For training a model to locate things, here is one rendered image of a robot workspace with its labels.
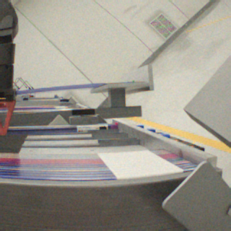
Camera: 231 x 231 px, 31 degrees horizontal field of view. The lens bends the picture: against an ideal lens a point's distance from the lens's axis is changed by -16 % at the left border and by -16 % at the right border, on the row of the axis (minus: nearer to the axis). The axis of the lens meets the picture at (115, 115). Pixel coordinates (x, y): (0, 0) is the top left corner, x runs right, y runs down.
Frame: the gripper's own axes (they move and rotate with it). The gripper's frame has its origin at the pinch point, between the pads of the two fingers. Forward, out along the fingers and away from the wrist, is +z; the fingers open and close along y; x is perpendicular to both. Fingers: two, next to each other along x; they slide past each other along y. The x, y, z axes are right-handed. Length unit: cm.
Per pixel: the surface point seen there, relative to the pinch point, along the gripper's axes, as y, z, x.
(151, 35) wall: -749, -115, 198
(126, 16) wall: -749, -157, 151
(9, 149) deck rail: -7.8, 5.1, 0.3
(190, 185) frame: 65, 0, 22
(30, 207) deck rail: 60, 2, 9
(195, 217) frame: 65, 3, 23
